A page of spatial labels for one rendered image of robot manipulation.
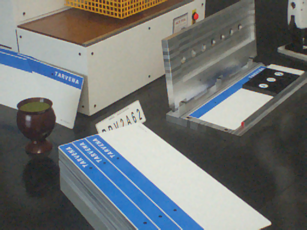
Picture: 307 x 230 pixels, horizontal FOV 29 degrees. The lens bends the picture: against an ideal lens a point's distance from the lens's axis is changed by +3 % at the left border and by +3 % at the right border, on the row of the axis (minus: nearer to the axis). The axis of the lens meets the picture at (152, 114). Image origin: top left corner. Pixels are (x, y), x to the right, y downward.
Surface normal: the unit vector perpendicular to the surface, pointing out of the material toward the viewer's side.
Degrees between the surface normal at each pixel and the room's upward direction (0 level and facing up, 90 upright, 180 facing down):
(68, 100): 69
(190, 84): 81
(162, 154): 0
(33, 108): 0
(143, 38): 90
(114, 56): 90
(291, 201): 0
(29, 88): 63
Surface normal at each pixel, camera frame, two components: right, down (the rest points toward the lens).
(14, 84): -0.49, -0.07
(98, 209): -0.84, 0.24
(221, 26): 0.80, 0.12
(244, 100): 0.00, -0.89
